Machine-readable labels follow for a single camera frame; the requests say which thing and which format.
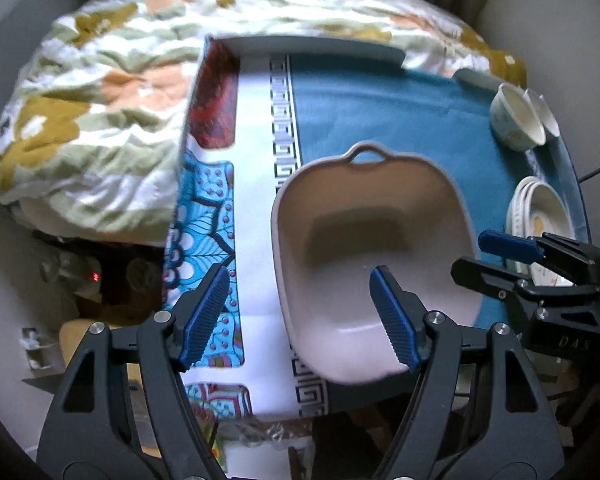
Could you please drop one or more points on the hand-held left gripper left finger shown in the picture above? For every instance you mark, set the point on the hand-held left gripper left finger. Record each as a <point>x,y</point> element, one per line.
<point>205,317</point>

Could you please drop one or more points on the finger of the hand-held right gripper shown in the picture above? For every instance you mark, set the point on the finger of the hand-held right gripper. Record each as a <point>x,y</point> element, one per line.
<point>505,246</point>
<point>485,272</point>

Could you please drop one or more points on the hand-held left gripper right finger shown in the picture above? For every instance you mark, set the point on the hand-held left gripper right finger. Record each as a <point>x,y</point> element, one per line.
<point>395,317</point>

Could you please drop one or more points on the cartoon print white plate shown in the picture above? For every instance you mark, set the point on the cartoon print white plate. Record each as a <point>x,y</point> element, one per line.
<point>550,210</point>

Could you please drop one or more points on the beige plastic basin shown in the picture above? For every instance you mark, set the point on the beige plastic basin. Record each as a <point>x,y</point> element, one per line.
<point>360,220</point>

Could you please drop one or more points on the small white bowl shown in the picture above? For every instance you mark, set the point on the small white bowl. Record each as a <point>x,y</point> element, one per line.
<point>512,120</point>

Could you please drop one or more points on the white cup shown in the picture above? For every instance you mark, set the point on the white cup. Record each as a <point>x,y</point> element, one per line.
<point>550,115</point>

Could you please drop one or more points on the black device with red light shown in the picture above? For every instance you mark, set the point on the black device with red light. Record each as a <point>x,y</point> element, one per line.
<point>110,277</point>

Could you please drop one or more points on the clear plastic packaging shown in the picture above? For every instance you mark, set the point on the clear plastic packaging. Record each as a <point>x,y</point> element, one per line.
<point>37,355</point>

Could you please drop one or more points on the patterned blue tablecloth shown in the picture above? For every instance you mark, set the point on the patterned blue tablecloth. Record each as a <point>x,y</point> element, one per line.
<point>380,105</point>

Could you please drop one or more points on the floral blanket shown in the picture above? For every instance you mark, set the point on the floral blanket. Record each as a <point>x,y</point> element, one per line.
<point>105,110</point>

